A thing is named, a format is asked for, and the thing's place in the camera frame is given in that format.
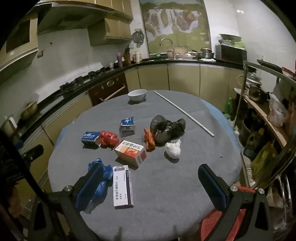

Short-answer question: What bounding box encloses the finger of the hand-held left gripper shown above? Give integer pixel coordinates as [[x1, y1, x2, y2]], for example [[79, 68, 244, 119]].
[[20, 144, 44, 164]]

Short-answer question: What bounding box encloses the white plastic bag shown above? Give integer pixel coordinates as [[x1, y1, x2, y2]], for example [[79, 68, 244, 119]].
[[268, 93, 288, 128]]

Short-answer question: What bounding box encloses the beige electric kettle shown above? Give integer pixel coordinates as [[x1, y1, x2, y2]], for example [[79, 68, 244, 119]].
[[1, 116, 18, 137]]

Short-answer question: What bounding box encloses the red plastic bag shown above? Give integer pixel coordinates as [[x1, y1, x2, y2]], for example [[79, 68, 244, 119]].
[[99, 131, 120, 149]]

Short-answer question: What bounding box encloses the metal storage rack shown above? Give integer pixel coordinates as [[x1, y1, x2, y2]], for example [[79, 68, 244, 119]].
[[231, 60, 296, 209]]

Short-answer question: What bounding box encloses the clear bag with bread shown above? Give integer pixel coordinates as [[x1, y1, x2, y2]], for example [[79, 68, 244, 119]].
[[21, 94, 38, 120]]

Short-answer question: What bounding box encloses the metal kitchen faucet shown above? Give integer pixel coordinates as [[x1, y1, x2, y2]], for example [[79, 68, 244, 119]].
[[159, 38, 176, 59]]

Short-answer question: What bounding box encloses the black kitchen countertop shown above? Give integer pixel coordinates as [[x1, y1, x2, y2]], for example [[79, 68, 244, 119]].
[[0, 58, 248, 149]]

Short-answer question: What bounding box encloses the white paper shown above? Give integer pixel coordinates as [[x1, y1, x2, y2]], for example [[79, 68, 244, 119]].
[[165, 139, 182, 159]]

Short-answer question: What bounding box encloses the red plastic basket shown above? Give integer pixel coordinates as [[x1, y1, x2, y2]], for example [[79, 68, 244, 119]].
[[200, 185, 257, 241]]

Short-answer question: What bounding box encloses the blue plastic bag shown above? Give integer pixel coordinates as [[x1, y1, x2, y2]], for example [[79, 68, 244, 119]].
[[84, 158, 113, 214]]

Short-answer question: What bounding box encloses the green bottle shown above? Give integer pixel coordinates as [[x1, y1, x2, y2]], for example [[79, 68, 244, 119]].
[[225, 97, 233, 116]]

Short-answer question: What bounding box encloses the hanging metal strainer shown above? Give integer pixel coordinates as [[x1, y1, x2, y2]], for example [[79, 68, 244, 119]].
[[131, 29, 145, 43]]

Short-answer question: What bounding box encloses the glass-door upper cabinet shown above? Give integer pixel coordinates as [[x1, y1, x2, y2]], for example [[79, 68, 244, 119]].
[[0, 11, 38, 72]]

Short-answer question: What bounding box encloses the small beige wall cabinet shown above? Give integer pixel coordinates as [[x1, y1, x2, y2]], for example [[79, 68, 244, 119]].
[[88, 19, 132, 46]]

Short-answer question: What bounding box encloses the metal cooking pot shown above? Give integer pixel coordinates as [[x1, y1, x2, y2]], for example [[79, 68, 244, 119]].
[[198, 47, 215, 59]]

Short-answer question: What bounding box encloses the orange wrapper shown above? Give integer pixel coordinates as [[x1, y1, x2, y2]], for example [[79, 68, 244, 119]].
[[143, 128, 156, 151]]

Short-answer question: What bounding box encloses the dark cooking pot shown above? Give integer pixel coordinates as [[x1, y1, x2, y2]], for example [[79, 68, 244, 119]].
[[245, 73, 266, 102]]

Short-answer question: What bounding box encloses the small blue box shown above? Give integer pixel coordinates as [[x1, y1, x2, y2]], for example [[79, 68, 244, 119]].
[[81, 132, 101, 147]]

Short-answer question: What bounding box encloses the built-in dark oven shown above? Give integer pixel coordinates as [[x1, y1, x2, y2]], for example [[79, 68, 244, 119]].
[[87, 72, 129, 106]]

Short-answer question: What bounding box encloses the waterfall wall poster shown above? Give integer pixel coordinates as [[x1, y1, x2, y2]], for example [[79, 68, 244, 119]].
[[139, 0, 211, 56]]

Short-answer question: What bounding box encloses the black plastic bag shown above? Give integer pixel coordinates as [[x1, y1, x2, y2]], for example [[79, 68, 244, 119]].
[[150, 115, 186, 143]]

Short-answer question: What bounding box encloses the white ceramic bowl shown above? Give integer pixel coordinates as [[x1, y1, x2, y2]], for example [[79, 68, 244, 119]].
[[128, 89, 148, 103]]

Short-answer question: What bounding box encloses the metal basin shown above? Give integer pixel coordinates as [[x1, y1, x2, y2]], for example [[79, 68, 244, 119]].
[[218, 34, 242, 44]]

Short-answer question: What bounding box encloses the microwave oven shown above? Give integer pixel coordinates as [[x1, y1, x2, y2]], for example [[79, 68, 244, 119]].
[[215, 44, 247, 63]]

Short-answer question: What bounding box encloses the yellow plastic bag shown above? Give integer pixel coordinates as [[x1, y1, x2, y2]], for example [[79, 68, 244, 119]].
[[251, 141, 278, 183]]

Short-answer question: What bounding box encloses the black gas stove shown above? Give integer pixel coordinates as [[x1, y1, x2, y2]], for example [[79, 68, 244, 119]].
[[60, 67, 107, 93]]

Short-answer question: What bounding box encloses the white and purple box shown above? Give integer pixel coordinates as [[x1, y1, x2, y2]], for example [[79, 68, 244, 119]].
[[112, 165, 134, 208]]

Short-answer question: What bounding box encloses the range hood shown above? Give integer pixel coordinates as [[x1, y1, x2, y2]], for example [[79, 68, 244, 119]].
[[37, 3, 133, 35]]

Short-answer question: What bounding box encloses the blue under cloth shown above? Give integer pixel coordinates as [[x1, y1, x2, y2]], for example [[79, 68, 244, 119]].
[[53, 100, 238, 149]]

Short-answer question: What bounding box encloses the long white rod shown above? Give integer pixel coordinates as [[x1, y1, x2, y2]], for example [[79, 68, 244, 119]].
[[154, 90, 215, 138]]

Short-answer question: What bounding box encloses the blue and silver carton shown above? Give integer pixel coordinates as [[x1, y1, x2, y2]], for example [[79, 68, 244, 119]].
[[119, 116, 136, 137]]

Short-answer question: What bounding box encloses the orange and white box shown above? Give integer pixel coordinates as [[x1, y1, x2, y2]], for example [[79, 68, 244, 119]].
[[113, 140, 147, 167]]

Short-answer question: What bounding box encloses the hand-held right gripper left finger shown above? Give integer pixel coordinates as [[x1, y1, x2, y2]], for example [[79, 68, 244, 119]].
[[28, 163, 104, 241]]

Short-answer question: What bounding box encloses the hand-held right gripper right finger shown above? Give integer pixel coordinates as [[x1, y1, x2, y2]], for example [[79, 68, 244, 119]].
[[198, 163, 274, 241]]

